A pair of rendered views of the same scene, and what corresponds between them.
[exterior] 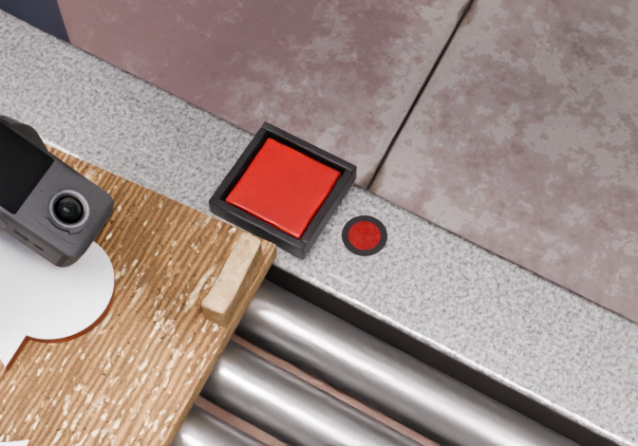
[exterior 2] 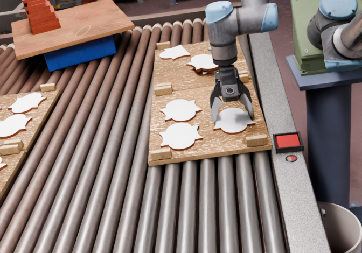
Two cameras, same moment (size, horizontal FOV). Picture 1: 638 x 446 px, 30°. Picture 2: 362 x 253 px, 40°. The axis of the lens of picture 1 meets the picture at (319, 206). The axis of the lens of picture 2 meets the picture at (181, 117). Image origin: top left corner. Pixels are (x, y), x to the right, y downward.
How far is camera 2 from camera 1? 0.96 m
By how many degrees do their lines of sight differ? 53
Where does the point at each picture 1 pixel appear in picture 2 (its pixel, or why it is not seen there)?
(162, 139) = (282, 126)
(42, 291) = (230, 125)
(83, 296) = (235, 128)
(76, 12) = not seen: outside the picture
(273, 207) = (281, 141)
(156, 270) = (250, 134)
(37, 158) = (234, 82)
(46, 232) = (223, 90)
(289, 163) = (293, 139)
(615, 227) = not seen: outside the picture
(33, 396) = (211, 135)
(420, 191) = not seen: outside the picture
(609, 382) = (296, 205)
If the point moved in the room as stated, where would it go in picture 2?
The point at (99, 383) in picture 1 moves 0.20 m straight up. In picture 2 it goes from (221, 140) to (212, 78)
